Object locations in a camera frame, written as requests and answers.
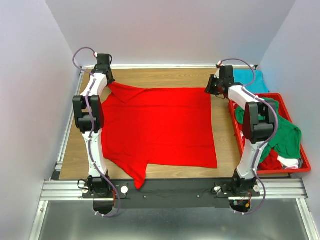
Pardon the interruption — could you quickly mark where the red t-shirt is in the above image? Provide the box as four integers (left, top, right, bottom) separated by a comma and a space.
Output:
258, 147, 283, 171
101, 82, 218, 189

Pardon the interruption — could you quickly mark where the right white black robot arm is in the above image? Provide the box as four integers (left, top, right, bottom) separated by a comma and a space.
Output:
205, 65, 279, 198

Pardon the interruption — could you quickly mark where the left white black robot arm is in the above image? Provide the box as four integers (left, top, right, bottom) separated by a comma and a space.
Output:
72, 51, 115, 198

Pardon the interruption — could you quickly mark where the folded blue t-shirt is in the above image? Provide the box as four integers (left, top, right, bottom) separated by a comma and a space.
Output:
233, 69, 269, 94

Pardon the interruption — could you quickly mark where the green t-shirt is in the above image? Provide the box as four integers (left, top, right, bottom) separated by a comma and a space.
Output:
233, 97, 303, 161

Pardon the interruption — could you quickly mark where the red t-shirt in bin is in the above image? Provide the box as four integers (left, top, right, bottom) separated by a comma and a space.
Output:
258, 147, 283, 171

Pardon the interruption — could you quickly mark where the white t-shirt in bin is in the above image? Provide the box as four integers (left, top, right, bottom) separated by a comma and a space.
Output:
277, 155, 301, 170

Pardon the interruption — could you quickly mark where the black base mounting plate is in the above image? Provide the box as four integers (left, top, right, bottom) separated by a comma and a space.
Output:
77, 176, 261, 215

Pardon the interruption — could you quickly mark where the aluminium rail frame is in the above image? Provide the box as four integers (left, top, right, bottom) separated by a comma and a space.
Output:
30, 64, 320, 240

